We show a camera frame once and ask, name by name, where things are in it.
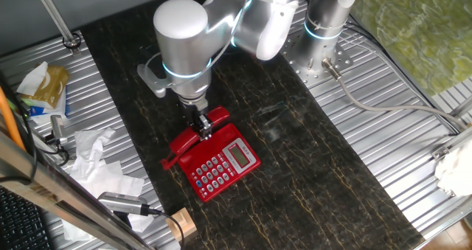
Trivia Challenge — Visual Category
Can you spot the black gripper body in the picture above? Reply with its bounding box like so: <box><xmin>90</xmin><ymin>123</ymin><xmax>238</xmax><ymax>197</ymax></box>
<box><xmin>186</xmin><ymin>108</ymin><xmax>209</xmax><ymax>129</ymax></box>

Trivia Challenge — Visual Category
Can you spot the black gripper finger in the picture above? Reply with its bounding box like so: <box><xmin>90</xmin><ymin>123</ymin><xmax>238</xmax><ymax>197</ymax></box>
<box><xmin>198</xmin><ymin>115</ymin><xmax>214</xmax><ymax>141</ymax></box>

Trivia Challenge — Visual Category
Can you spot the red telephone handset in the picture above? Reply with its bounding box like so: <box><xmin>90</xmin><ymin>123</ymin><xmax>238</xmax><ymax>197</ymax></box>
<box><xmin>168</xmin><ymin>105</ymin><xmax>231</xmax><ymax>156</ymax></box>

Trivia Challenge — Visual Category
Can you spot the red telephone cord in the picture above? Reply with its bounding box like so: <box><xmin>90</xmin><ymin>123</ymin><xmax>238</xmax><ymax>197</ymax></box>
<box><xmin>160</xmin><ymin>150</ymin><xmax>182</xmax><ymax>171</ymax></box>

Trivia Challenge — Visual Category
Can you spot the red telephone base with keypad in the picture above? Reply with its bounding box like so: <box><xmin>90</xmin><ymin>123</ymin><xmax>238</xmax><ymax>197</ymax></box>
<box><xmin>177</xmin><ymin>122</ymin><xmax>262</xmax><ymax>203</ymax></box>

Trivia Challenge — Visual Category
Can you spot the wooden block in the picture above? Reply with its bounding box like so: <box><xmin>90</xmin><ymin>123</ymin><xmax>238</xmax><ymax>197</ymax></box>
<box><xmin>165</xmin><ymin>207</ymin><xmax>198</xmax><ymax>243</ymax></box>

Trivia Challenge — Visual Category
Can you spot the black marble pattern mat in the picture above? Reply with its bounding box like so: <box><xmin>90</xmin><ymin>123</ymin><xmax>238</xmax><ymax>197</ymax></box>
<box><xmin>79</xmin><ymin>0</ymin><xmax>426</xmax><ymax>250</ymax></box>

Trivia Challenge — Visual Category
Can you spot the crumpled white tissue paper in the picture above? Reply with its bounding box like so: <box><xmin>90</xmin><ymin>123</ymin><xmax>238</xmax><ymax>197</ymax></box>
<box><xmin>61</xmin><ymin>127</ymin><xmax>156</xmax><ymax>243</ymax></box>

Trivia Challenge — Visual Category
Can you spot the yellow tissue box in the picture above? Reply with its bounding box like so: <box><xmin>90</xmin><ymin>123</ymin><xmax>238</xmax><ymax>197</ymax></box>
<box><xmin>31</xmin><ymin>64</ymin><xmax>71</xmax><ymax>110</ymax></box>

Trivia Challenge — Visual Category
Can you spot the blue white tissue pack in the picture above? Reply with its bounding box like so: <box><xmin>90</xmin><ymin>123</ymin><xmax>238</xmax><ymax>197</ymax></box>
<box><xmin>21</xmin><ymin>87</ymin><xmax>69</xmax><ymax>125</ymax></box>

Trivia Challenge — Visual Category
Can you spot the white tissue sheet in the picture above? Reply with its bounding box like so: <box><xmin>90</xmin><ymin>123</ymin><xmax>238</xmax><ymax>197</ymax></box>
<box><xmin>16</xmin><ymin>60</ymin><xmax>49</xmax><ymax>97</ymax></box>

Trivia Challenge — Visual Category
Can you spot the metal tripod pole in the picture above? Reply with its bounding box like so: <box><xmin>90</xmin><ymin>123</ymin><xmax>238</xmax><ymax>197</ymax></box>
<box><xmin>31</xmin><ymin>0</ymin><xmax>83</xmax><ymax>56</ymax></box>

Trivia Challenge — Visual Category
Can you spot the orange tube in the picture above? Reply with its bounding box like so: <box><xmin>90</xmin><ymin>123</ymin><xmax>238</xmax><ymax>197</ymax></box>
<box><xmin>0</xmin><ymin>86</ymin><xmax>27</xmax><ymax>152</ymax></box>

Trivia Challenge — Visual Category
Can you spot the black keyboard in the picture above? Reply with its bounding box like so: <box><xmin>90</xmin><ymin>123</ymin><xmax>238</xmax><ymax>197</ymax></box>
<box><xmin>0</xmin><ymin>186</ymin><xmax>53</xmax><ymax>250</ymax></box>

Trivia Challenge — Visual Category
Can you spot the green marbled mat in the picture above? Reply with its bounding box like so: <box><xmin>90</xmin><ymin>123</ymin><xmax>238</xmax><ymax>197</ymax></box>
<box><xmin>350</xmin><ymin>0</ymin><xmax>472</xmax><ymax>96</ymax></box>

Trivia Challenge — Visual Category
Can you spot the white crumpled cloth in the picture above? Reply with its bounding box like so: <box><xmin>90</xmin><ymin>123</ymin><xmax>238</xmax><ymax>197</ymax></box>
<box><xmin>434</xmin><ymin>139</ymin><xmax>472</xmax><ymax>198</ymax></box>

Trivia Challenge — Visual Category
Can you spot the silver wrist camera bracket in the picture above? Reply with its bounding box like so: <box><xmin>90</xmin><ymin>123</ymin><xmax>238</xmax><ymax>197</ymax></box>
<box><xmin>136</xmin><ymin>63</ymin><xmax>174</xmax><ymax>99</ymax></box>

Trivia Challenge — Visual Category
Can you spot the black camera cable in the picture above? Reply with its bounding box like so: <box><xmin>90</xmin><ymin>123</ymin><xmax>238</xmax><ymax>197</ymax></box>
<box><xmin>147</xmin><ymin>207</ymin><xmax>185</xmax><ymax>246</ymax></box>

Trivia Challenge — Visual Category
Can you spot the silver ribbed camera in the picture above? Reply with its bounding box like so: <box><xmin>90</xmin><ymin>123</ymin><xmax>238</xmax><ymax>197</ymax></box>
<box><xmin>97</xmin><ymin>191</ymin><xmax>151</xmax><ymax>217</ymax></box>

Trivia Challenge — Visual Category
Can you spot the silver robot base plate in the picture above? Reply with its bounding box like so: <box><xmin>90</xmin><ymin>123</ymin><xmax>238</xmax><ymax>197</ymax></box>
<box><xmin>280</xmin><ymin>30</ymin><xmax>355</xmax><ymax>88</ymax></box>

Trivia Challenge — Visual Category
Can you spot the small silver camera device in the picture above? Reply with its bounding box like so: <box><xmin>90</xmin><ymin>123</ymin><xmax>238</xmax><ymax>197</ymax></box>
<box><xmin>49</xmin><ymin>114</ymin><xmax>70</xmax><ymax>147</ymax></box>

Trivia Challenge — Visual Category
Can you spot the metal frame bar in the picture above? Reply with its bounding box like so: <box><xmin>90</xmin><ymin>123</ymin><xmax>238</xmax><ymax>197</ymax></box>
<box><xmin>0</xmin><ymin>130</ymin><xmax>156</xmax><ymax>250</ymax></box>

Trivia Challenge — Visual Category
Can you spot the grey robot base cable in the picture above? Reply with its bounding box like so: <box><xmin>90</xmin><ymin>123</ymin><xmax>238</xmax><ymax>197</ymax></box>
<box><xmin>321</xmin><ymin>58</ymin><xmax>468</xmax><ymax>132</ymax></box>

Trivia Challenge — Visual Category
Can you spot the black hanging cable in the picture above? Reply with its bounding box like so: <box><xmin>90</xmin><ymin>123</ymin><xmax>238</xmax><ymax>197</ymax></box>
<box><xmin>0</xmin><ymin>71</ymin><xmax>38</xmax><ymax>187</ymax></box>

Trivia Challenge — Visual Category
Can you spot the metal corner bracket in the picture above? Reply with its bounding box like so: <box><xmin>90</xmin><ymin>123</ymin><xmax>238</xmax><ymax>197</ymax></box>
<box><xmin>430</xmin><ymin>145</ymin><xmax>451</xmax><ymax>162</ymax></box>

